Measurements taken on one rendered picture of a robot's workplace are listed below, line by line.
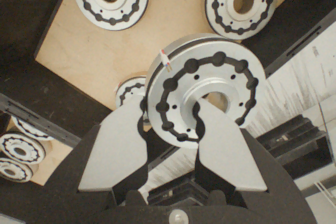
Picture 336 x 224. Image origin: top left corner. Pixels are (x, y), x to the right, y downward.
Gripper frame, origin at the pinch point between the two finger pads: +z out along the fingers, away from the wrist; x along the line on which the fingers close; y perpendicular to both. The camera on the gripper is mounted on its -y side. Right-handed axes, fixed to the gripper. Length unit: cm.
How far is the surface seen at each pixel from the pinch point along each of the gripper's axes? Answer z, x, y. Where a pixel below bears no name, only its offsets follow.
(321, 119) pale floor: 99, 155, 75
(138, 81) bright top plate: 13.2, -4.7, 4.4
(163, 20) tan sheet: 16.4, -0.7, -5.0
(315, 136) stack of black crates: 41, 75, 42
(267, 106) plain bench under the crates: 29.2, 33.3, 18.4
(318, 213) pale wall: 68, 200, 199
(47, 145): 15.3, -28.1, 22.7
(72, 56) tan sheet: 16.4, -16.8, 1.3
